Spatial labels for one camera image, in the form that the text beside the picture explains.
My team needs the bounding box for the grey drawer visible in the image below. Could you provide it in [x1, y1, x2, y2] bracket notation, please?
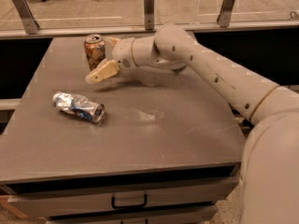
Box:
[46, 205, 218, 224]
[8, 176, 238, 217]

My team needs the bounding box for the grey lower drawer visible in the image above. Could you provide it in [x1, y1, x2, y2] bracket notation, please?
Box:
[46, 205, 218, 224]

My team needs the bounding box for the orange soda can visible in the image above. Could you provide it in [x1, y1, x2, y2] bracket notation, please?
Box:
[84, 34, 106, 71]

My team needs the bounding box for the crushed blue soda can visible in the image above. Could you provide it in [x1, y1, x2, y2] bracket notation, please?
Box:
[52, 91, 105, 123]

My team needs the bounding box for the right metal bracket post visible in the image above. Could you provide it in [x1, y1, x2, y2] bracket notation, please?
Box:
[217, 0, 235, 27]

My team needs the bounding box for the grey upper drawer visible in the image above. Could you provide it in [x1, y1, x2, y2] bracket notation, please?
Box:
[8, 176, 238, 217]

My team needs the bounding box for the metal bracket post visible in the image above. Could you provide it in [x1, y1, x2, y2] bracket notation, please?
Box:
[144, 0, 154, 30]
[217, 0, 235, 27]
[12, 0, 39, 35]

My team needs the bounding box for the middle metal bracket post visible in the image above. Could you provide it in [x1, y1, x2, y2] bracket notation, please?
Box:
[144, 0, 154, 30]

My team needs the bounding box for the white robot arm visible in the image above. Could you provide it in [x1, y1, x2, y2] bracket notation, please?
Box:
[86, 24, 299, 224]

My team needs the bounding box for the left metal bracket post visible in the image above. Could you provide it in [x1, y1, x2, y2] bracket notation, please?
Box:
[12, 0, 39, 35]

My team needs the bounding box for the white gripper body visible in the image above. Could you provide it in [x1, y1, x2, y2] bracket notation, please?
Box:
[112, 37, 135, 69]

